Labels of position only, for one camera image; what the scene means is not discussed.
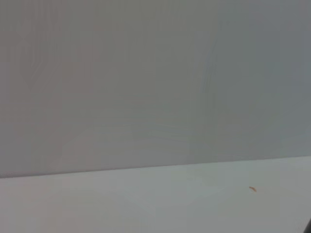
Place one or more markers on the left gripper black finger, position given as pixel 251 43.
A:
pixel 309 227

